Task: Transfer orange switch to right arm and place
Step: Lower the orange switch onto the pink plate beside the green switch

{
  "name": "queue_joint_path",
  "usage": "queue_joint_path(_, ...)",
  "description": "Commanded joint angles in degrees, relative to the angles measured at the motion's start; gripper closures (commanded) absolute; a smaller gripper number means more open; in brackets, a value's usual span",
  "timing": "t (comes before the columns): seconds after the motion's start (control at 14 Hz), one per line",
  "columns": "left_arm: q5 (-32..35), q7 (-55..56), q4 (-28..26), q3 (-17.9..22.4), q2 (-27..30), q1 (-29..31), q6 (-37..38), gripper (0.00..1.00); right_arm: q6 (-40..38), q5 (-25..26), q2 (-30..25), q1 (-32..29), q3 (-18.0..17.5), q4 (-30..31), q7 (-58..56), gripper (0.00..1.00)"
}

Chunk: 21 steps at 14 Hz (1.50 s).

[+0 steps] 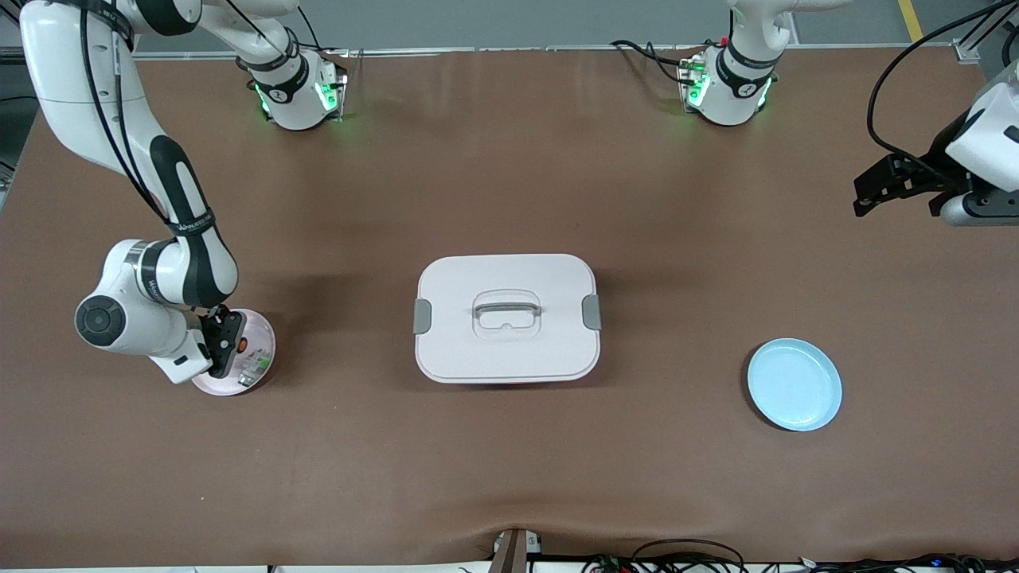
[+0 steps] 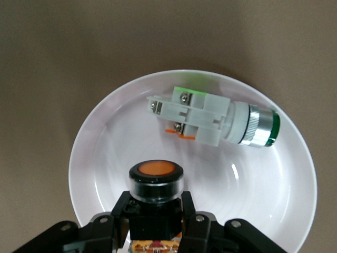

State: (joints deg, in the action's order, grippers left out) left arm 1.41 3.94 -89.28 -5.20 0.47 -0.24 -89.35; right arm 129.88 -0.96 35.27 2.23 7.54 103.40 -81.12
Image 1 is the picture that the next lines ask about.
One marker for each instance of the green and white switch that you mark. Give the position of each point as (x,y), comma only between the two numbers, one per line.
(255,370)

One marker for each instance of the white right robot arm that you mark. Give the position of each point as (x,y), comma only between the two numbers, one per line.
(159,278)

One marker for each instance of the aluminium frame post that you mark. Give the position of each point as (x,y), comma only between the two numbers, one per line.
(967,51)

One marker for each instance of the pink round plate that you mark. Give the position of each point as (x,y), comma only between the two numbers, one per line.
(263,334)

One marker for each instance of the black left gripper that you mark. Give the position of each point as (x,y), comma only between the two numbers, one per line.
(936,161)

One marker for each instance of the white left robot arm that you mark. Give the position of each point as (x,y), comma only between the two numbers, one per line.
(736,87)

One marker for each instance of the metal table edge bracket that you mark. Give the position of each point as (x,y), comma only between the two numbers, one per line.
(513,553)

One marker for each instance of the light blue round plate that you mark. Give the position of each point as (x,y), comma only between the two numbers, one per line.
(794,386)

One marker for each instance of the white lidded storage box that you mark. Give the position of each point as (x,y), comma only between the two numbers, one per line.
(509,358)

